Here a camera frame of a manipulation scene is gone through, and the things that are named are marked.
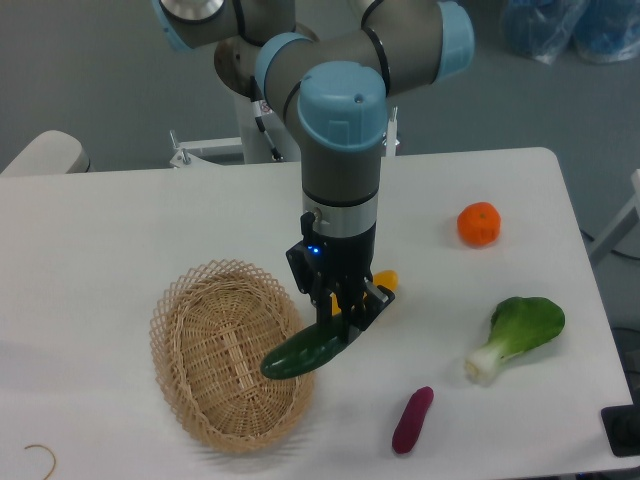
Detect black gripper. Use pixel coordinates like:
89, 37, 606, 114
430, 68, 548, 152
286, 222, 395, 344

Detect green cucumber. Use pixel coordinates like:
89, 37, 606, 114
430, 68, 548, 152
260, 314, 361, 380

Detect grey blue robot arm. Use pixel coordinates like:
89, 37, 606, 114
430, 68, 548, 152
153, 1, 475, 345

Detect woven wicker basket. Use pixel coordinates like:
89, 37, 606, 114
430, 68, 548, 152
150, 259, 315, 454

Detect yellow orange pepper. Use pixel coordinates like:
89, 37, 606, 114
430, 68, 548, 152
331, 270, 399, 315

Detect purple sweet potato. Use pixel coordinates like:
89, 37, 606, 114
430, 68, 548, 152
392, 386, 434, 455

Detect orange tangerine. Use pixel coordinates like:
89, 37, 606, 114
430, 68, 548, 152
456, 202, 502, 247

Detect green bok choy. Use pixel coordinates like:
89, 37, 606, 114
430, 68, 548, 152
464, 297, 565, 385

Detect black device at table edge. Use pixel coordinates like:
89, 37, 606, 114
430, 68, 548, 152
601, 405, 639, 457

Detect white chair backrest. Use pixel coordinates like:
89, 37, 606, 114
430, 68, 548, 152
1, 130, 92, 178

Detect tan rubber band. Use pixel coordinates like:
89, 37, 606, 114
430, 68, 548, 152
24, 444, 59, 479

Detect blue plastic bags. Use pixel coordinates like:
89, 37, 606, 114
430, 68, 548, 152
500, 1, 639, 65

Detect white frame at right edge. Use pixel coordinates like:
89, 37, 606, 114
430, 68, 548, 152
587, 170, 639, 265

